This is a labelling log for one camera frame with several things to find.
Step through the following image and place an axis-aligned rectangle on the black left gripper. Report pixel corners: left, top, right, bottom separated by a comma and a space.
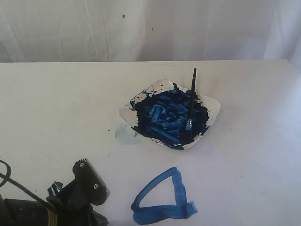
47, 180, 109, 226

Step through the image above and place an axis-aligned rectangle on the black paintbrush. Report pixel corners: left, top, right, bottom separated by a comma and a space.
185, 68, 197, 137

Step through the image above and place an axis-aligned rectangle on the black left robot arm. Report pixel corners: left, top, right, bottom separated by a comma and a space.
0, 180, 109, 226

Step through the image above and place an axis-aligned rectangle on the white plate with blue paint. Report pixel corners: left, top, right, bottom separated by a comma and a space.
118, 80, 221, 150

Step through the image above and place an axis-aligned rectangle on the white paper sheet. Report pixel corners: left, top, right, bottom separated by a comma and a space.
92, 132, 301, 226

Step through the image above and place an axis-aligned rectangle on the white backdrop cloth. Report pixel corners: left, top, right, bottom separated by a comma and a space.
0, 0, 301, 64

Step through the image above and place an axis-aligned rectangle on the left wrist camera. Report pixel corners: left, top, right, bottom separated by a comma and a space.
72, 158, 110, 206

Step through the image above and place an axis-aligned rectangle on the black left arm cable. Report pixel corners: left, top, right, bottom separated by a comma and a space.
0, 160, 48, 204

